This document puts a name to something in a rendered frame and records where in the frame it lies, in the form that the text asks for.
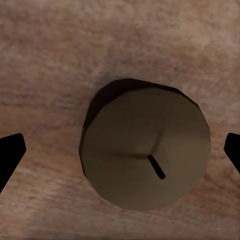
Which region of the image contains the pillar candle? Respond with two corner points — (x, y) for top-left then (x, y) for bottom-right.
(78, 78), (211, 212)

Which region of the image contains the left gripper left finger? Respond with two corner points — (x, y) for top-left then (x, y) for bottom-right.
(0, 133), (26, 193)

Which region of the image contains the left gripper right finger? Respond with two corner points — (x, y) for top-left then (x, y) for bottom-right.
(224, 133), (240, 173)

